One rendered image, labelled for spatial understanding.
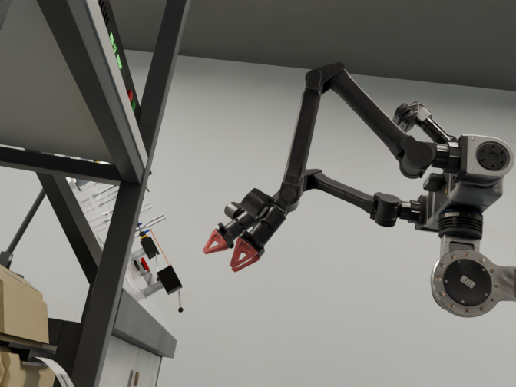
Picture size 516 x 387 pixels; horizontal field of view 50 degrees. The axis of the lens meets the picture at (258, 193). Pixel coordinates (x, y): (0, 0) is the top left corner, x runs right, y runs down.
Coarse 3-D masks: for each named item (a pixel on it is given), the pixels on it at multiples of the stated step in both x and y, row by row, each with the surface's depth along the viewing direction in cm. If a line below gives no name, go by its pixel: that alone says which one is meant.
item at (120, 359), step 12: (108, 348) 104; (120, 348) 116; (132, 348) 131; (108, 360) 106; (120, 360) 118; (132, 360) 134; (108, 372) 108; (120, 372) 121; (132, 372) 137; (108, 384) 110; (120, 384) 123
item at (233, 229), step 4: (232, 220) 185; (236, 220) 186; (220, 224) 181; (228, 224) 184; (232, 224) 184; (236, 224) 184; (220, 228) 182; (224, 228) 181; (228, 228) 183; (232, 228) 183; (236, 228) 183; (240, 228) 184; (224, 232) 184; (228, 232) 180; (232, 232) 183; (236, 232) 183; (240, 232) 184; (232, 236) 180; (236, 236) 184; (232, 240) 183; (232, 244) 186
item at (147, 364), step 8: (144, 352) 152; (144, 360) 155; (152, 360) 172; (136, 368) 142; (144, 368) 158; (152, 368) 175; (136, 376) 142; (144, 376) 161; (152, 376) 179; (136, 384) 143; (144, 384) 163; (152, 384) 182
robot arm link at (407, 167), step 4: (432, 144) 156; (436, 144) 156; (432, 148) 156; (404, 156) 156; (404, 160) 157; (432, 160) 156; (404, 164) 158; (408, 164) 155; (428, 164) 154; (404, 168) 159; (408, 168) 157; (412, 168) 155; (416, 168) 154; (420, 168) 154; (424, 168) 154; (408, 172) 159; (412, 172) 157; (416, 172) 157; (420, 172) 157; (424, 172) 154; (420, 176) 158
